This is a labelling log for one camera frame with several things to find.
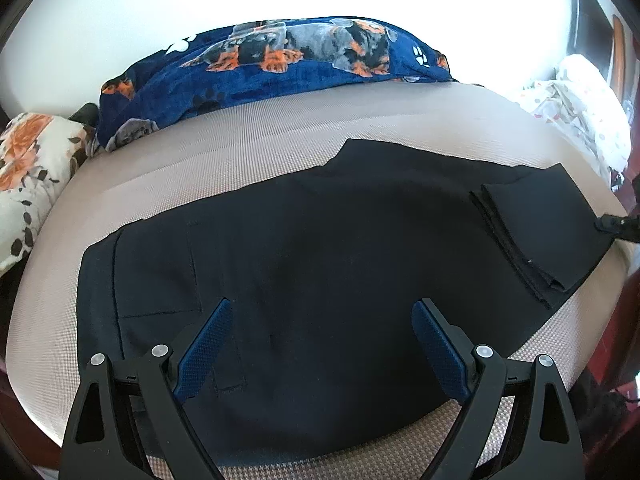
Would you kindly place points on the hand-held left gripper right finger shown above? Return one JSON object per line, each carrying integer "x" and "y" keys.
{"x": 440, "y": 350}

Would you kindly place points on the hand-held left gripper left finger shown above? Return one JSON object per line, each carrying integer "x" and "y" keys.
{"x": 205, "y": 350}

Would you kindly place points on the black pants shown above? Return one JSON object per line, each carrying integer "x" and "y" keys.
{"x": 325, "y": 260}

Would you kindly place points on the black mesh headboard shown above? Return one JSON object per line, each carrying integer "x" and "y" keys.
{"x": 85, "y": 112}

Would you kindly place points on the blue dog print blanket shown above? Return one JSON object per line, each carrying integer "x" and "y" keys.
{"x": 300, "y": 60}

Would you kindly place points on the white triangle print sheet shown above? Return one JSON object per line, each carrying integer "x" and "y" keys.
{"x": 585, "y": 105}

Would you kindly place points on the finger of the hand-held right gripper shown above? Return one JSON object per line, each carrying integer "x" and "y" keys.
{"x": 622, "y": 227}

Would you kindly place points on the orange floral pillow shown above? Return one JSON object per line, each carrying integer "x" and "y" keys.
{"x": 35, "y": 170}

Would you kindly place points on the dark wooden cabinet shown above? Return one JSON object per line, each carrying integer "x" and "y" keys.
{"x": 600, "y": 25}

